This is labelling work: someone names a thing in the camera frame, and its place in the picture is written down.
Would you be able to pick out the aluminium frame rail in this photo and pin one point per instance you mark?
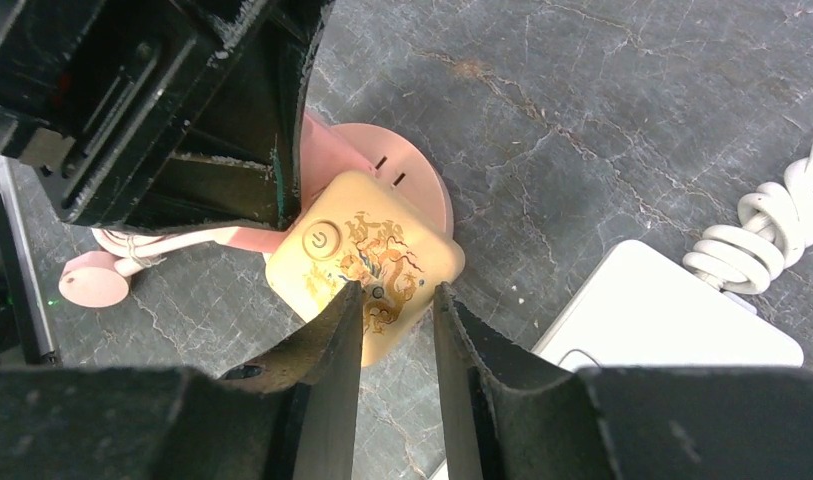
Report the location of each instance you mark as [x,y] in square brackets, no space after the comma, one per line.
[34,328]

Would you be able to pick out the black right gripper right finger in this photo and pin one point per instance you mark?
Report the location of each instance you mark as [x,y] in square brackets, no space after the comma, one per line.
[509,414]

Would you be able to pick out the pink round socket base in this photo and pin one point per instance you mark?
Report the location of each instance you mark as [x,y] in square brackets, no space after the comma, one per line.
[401,165]

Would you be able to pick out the white long power strip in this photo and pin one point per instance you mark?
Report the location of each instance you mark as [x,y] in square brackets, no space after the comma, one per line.
[638,309]

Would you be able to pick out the orange cube socket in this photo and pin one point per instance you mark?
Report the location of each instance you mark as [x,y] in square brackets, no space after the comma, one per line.
[361,230]

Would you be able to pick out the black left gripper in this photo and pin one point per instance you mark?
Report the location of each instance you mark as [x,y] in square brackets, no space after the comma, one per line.
[160,116]

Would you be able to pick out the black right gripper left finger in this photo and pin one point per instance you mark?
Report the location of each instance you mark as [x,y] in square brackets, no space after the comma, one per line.
[289,413]

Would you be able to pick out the pink round plug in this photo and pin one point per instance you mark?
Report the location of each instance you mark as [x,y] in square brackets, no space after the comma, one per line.
[92,280]

